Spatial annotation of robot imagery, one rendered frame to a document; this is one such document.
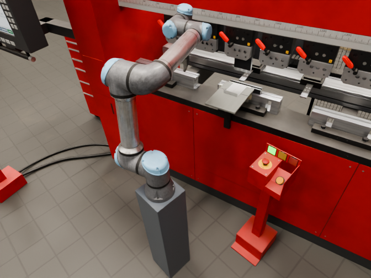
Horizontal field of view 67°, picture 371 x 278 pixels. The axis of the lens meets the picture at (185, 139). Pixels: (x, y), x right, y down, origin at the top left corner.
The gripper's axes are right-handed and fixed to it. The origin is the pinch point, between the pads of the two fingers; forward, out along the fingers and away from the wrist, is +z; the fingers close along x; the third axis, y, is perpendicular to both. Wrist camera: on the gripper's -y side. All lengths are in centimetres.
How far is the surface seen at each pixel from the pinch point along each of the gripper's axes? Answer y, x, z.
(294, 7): 6, -48, -43
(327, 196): -29, -101, 41
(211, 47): 14.6, -14.6, -9.1
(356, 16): -1, -72, -48
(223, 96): -4.9, -28.2, 7.3
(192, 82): 16.6, -6.6, 20.8
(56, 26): 30, 95, 12
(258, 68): 27, -45, 6
